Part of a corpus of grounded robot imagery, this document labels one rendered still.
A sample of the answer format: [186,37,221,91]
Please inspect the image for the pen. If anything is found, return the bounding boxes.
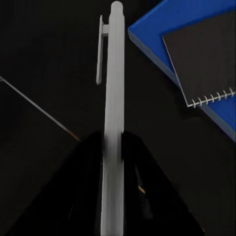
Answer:
[96,0,124,236]

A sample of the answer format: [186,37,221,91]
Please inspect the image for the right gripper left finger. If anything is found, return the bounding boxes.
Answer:
[5,131,102,236]

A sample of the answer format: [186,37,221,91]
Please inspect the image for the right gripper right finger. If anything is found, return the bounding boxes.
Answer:
[123,131,206,236]

